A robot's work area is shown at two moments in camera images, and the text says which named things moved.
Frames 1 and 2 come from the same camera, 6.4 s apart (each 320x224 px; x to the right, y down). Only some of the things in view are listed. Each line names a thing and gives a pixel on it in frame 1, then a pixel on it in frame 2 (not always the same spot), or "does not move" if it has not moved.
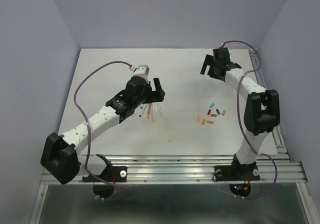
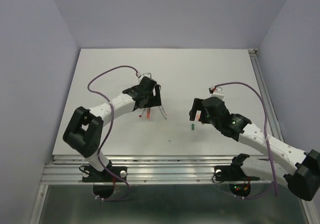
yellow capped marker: (159, 109) does not move
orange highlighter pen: (149, 107) does not move
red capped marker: (141, 112) does not move
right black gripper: (209, 61) -> (197, 105)
